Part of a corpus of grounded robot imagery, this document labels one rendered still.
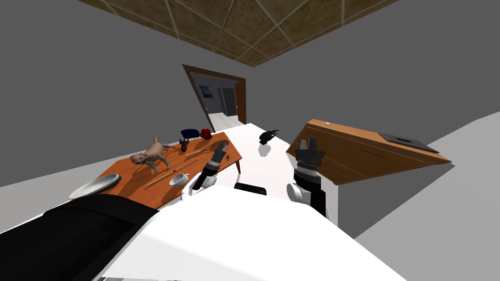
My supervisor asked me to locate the white plate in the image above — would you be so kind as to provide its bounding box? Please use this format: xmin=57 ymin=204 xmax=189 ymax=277
xmin=68 ymin=173 xmax=122 ymax=200

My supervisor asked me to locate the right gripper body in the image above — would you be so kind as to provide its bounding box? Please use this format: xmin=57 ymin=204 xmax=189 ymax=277
xmin=294 ymin=149 xmax=326 ymax=168

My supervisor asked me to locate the brown wooden cabinet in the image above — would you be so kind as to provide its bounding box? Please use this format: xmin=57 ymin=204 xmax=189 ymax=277
xmin=286 ymin=119 xmax=453 ymax=186

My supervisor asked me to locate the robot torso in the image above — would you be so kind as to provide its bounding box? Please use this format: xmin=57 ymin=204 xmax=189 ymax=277
xmin=97 ymin=182 xmax=407 ymax=281

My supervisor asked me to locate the black flat panel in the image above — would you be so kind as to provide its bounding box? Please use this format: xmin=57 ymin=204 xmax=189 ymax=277
xmin=378 ymin=132 xmax=440 ymax=154

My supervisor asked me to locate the dark grey door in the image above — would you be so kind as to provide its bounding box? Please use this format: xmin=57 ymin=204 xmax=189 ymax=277
xmin=217 ymin=86 xmax=238 ymax=118

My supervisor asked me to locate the white cup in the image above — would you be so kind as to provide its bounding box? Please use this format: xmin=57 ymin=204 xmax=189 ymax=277
xmin=169 ymin=173 xmax=191 ymax=188

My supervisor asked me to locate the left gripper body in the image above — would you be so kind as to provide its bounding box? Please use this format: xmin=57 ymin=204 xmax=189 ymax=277
xmin=210 ymin=141 xmax=230 ymax=165

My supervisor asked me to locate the brown door leaf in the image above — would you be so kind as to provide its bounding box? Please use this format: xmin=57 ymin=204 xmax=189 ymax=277
xmin=234 ymin=81 xmax=247 ymax=125

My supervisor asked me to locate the long wooden stick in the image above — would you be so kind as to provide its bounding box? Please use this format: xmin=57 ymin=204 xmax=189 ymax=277
xmin=146 ymin=158 xmax=199 ymax=187

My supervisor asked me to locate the tan toy dog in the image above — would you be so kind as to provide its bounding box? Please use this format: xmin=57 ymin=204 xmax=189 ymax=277
xmin=130 ymin=136 xmax=177 ymax=175

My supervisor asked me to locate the black horned object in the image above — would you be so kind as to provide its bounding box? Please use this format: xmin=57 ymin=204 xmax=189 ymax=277
xmin=259 ymin=129 xmax=281 ymax=143

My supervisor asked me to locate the orange wooden table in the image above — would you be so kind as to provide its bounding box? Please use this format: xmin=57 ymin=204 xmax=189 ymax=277
xmin=91 ymin=133 xmax=243 ymax=211

